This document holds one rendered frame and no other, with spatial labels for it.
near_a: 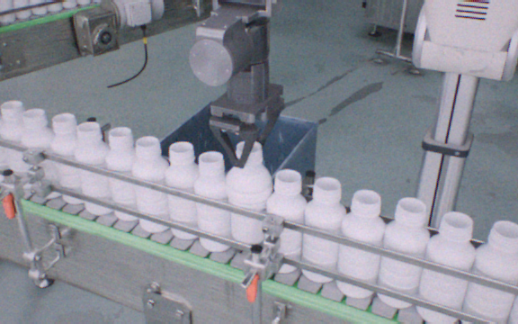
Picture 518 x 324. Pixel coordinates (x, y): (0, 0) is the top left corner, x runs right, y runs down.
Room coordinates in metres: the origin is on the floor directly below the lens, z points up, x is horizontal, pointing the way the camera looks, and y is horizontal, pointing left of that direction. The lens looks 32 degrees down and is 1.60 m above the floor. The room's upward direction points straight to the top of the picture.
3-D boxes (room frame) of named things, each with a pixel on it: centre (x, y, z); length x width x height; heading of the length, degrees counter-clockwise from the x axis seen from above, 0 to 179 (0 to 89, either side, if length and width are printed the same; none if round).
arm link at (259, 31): (0.68, 0.02, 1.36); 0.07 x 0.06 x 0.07; 155
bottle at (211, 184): (0.71, 0.07, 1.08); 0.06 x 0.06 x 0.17
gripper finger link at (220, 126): (0.67, 0.03, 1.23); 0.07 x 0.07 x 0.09; 65
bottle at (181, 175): (0.74, 0.12, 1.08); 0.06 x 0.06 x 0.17
